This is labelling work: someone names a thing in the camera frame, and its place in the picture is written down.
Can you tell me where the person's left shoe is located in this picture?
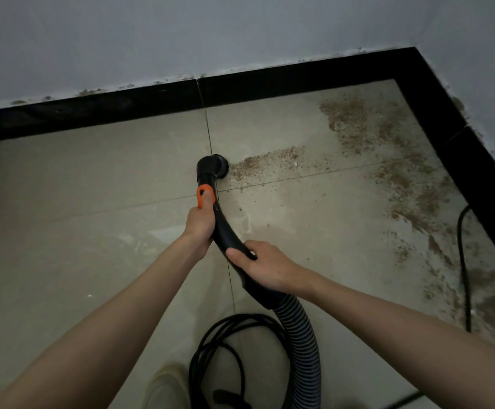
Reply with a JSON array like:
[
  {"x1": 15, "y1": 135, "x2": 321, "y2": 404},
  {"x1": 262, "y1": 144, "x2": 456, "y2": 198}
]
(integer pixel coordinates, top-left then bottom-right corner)
[{"x1": 143, "y1": 364, "x2": 191, "y2": 409}]

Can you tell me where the person's left hand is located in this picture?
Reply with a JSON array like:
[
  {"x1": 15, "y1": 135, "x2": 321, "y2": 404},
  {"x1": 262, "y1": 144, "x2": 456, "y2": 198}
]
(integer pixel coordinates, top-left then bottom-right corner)
[{"x1": 181, "y1": 189, "x2": 217, "y2": 260}]

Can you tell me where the person's left forearm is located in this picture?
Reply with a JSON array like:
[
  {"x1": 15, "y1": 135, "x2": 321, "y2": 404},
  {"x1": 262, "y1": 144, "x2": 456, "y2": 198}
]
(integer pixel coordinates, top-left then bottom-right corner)
[{"x1": 0, "y1": 233, "x2": 208, "y2": 409}]

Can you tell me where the black baseboard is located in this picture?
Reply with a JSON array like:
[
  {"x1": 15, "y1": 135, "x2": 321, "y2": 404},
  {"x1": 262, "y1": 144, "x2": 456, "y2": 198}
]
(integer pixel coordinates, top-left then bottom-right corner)
[{"x1": 0, "y1": 46, "x2": 495, "y2": 284}]

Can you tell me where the brown dirt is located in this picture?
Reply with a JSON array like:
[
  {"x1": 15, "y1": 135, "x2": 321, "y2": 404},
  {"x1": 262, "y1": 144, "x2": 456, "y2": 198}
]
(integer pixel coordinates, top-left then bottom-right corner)
[{"x1": 228, "y1": 93, "x2": 495, "y2": 350}]

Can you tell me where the black power cord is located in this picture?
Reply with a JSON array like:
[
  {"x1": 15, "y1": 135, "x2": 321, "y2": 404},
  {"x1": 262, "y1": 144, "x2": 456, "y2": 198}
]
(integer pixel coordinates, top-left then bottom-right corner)
[{"x1": 187, "y1": 185, "x2": 495, "y2": 409}]

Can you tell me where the black ribbed vacuum hose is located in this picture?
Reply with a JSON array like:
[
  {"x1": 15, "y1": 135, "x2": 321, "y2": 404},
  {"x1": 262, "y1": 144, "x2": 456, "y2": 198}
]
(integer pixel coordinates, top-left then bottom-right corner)
[{"x1": 195, "y1": 154, "x2": 322, "y2": 409}]

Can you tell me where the person's right hand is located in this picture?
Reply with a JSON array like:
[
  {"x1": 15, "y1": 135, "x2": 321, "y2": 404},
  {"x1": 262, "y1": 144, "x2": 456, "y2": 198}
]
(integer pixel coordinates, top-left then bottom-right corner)
[{"x1": 225, "y1": 239, "x2": 316, "y2": 297}]

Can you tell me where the person's right forearm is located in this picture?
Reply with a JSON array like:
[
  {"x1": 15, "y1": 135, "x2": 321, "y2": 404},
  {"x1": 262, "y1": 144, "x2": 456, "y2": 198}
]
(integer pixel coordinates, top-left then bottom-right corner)
[{"x1": 305, "y1": 270, "x2": 495, "y2": 409}]

